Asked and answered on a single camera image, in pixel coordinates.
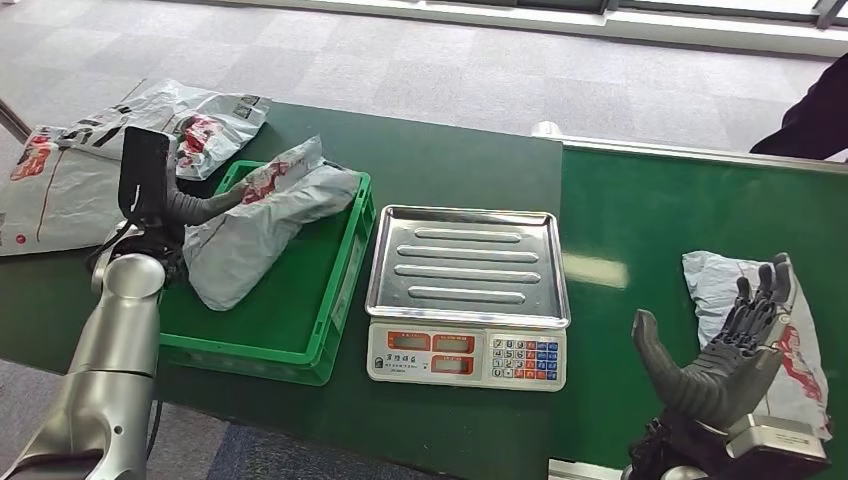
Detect dark metal table leg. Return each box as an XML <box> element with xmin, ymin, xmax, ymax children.
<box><xmin>0</xmin><ymin>99</ymin><xmax>33</xmax><ymax>144</ymax></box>

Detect person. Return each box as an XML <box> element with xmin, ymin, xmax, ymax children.
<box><xmin>749</xmin><ymin>52</ymin><xmax>848</xmax><ymax>162</ymax></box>

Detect white mailer package red print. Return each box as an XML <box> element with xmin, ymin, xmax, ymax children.
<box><xmin>56</xmin><ymin>79</ymin><xmax>273</xmax><ymax>181</ymax></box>

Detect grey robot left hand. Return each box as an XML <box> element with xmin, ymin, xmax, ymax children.
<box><xmin>162</xmin><ymin>155</ymin><xmax>248</xmax><ymax>228</ymax></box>

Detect large white mailer package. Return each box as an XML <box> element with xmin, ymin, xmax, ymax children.
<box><xmin>0</xmin><ymin>125</ymin><xmax>134</xmax><ymax>258</ymax></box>

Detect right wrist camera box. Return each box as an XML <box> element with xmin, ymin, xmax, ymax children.
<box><xmin>725</xmin><ymin>413</ymin><xmax>831</xmax><ymax>480</ymax></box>

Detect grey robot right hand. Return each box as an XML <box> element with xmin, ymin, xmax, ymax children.
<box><xmin>631</xmin><ymin>252</ymin><xmax>796</xmax><ymax>432</ymax></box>

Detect white scale with steel tray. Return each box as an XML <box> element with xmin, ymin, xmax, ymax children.
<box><xmin>364</xmin><ymin>204</ymin><xmax>572</xmax><ymax>393</ymax></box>

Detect aluminium conveyor side rail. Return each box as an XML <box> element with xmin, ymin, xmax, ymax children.
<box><xmin>531</xmin><ymin>121</ymin><xmax>848</xmax><ymax>175</ymax></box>

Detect green plastic basket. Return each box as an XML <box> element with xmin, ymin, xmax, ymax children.
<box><xmin>157</xmin><ymin>160</ymin><xmax>378</xmax><ymax>388</ymax></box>

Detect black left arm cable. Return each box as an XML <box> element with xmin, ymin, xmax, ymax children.
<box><xmin>145</xmin><ymin>399</ymin><xmax>165</xmax><ymax>465</ymax></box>

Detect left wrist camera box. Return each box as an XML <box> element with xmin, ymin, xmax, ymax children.
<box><xmin>117</xmin><ymin>125</ymin><xmax>179</xmax><ymax>225</ymax></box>

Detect grey plastic mailer package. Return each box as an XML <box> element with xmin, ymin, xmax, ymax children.
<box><xmin>682</xmin><ymin>250</ymin><xmax>833</xmax><ymax>442</ymax></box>
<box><xmin>182</xmin><ymin>135</ymin><xmax>362</xmax><ymax>313</ymax></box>

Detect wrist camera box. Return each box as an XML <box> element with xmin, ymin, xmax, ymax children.
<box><xmin>117</xmin><ymin>125</ymin><xmax>179</xmax><ymax>225</ymax></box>
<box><xmin>725</xmin><ymin>413</ymin><xmax>831</xmax><ymax>480</ymax></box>

